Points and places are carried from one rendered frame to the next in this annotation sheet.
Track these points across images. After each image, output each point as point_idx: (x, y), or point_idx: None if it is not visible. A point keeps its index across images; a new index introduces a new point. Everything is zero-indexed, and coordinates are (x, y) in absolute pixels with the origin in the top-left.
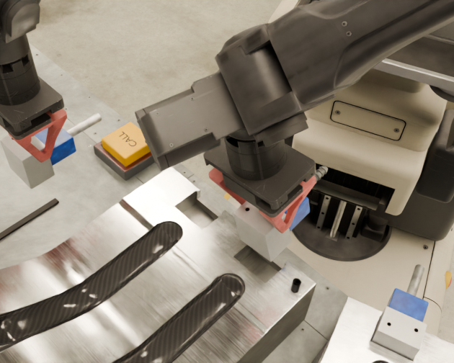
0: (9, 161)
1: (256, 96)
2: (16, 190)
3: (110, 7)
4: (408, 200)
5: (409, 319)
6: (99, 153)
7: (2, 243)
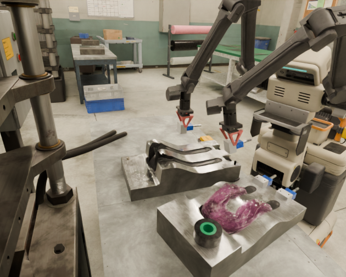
0: (177, 127)
1: (226, 95)
2: (176, 142)
3: (219, 139)
4: (303, 203)
5: (263, 178)
6: (198, 140)
7: None
